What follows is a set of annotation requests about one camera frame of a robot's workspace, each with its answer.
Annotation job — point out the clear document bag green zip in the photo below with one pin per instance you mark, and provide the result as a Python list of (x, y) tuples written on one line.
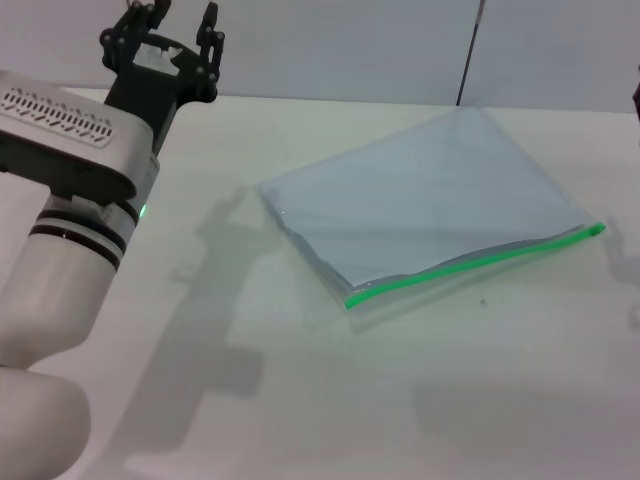
[(425, 190)]

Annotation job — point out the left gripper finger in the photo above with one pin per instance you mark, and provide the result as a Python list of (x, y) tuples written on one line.
[(210, 50), (125, 35)]

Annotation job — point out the crumpled white tape label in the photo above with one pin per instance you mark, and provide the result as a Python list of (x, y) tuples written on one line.
[(160, 57)]

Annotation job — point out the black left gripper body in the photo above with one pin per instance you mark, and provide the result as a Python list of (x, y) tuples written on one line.
[(150, 95)]

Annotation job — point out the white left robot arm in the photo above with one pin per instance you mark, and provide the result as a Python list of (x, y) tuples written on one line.
[(50, 300)]

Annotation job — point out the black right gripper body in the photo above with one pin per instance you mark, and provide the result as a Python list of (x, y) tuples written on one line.
[(637, 102)]

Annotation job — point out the black silver wrist camera box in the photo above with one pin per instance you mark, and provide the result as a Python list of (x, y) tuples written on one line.
[(75, 150)]

